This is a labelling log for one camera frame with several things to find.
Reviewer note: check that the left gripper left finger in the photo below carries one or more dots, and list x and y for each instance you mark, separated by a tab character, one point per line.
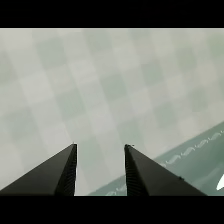
50	176

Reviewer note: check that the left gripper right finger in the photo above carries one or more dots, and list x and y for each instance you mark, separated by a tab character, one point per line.
150	178

